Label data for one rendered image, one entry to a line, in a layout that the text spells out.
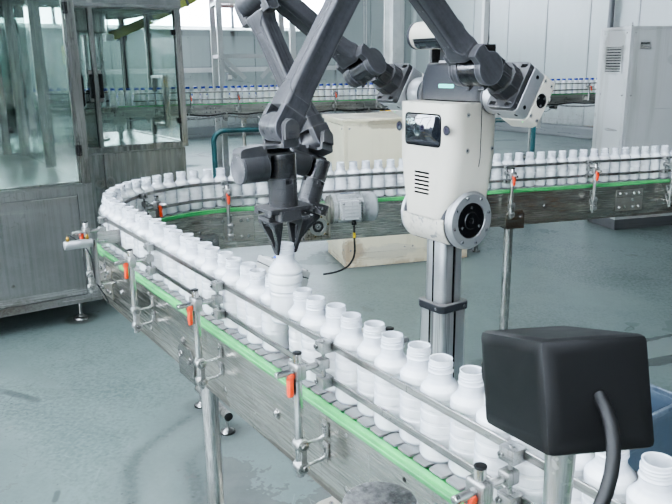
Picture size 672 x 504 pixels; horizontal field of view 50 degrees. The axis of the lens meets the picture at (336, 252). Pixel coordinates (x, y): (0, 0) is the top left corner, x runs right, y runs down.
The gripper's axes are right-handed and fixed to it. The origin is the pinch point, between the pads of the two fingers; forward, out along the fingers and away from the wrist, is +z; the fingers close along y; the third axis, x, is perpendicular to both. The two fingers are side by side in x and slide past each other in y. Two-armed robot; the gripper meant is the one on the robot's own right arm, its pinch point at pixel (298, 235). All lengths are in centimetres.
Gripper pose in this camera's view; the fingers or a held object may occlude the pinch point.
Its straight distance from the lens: 180.7
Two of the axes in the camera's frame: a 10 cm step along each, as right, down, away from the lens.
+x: 7.8, 1.9, 5.9
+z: -2.7, 9.6, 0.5
